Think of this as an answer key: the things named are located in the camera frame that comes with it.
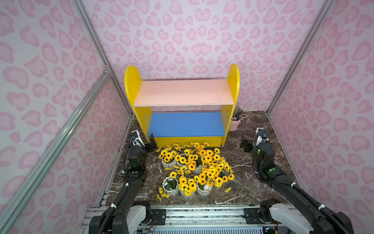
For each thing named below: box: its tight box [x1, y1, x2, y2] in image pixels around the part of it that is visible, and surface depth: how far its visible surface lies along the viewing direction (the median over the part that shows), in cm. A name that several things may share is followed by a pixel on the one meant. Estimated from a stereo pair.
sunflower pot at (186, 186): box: [177, 175, 198, 198], surface depth 71 cm
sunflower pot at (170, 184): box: [162, 171, 179, 197], surface depth 78 cm
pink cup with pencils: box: [228, 104, 247, 132], surface depth 105 cm
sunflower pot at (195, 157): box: [187, 141, 206, 176], surface depth 83 cm
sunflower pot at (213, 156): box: [205, 147, 221, 164], surface depth 80 cm
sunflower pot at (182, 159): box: [174, 148, 191, 169], surface depth 82 cm
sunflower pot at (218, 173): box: [204, 159, 236, 189], surface depth 76 cm
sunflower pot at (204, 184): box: [194, 173, 214, 197], surface depth 76 cm
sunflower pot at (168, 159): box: [158, 150, 178, 169], surface depth 82 cm
